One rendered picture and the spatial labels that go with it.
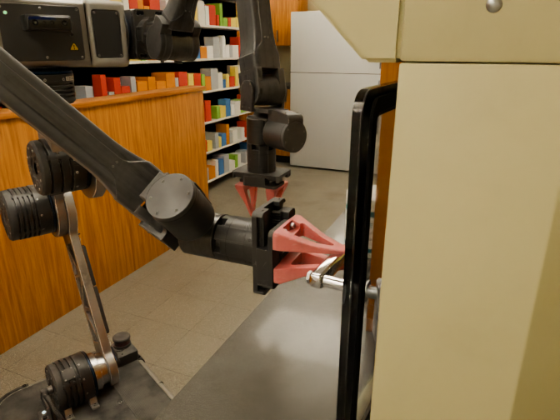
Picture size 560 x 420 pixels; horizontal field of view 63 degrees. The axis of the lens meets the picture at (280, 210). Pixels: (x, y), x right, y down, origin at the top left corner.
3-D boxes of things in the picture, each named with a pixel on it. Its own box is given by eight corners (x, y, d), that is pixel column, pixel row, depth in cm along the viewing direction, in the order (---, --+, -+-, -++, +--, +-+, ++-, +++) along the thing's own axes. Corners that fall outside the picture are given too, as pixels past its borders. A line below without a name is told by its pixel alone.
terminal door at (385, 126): (408, 335, 73) (437, 72, 59) (339, 489, 47) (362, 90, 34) (403, 333, 73) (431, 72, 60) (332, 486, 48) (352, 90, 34)
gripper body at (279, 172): (278, 186, 87) (278, 147, 85) (231, 180, 91) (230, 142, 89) (291, 177, 93) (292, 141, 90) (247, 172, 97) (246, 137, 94)
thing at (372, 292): (385, 331, 46) (390, 280, 44) (379, 342, 44) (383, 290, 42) (366, 326, 46) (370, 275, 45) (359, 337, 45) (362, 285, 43)
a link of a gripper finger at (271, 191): (275, 225, 90) (275, 179, 87) (242, 220, 93) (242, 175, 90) (288, 214, 96) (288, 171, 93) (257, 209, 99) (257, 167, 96)
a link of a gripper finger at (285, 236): (337, 243, 47) (255, 230, 50) (335, 304, 49) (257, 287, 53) (355, 222, 53) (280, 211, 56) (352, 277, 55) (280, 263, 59)
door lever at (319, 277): (382, 267, 52) (383, 246, 51) (353, 307, 44) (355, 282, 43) (337, 257, 54) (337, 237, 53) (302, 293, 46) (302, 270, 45)
